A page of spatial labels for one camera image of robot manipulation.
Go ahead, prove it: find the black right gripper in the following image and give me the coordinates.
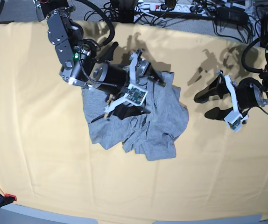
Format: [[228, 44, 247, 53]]
[[81, 58, 166, 119]]

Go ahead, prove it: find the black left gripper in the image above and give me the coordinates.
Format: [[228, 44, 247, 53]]
[[194, 76, 268, 121]]

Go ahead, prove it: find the grey t-shirt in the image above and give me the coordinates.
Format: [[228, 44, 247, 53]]
[[82, 72, 189, 161]]

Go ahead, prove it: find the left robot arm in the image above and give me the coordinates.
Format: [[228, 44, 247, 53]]
[[194, 23, 268, 122]]

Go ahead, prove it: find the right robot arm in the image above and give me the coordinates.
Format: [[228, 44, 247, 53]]
[[34, 0, 165, 119]]

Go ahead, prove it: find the black power adapter brick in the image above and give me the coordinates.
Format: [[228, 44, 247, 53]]
[[216, 7, 249, 26]]

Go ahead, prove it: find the white power strip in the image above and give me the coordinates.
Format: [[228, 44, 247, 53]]
[[135, 0, 209, 15]]

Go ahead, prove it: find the yellow table cloth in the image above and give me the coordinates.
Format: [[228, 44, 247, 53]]
[[0, 22, 268, 224]]

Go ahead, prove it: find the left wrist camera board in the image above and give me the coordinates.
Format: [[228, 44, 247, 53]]
[[227, 118, 242, 132]]

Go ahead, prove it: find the black centre post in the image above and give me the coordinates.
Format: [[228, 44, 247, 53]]
[[119, 0, 136, 23]]

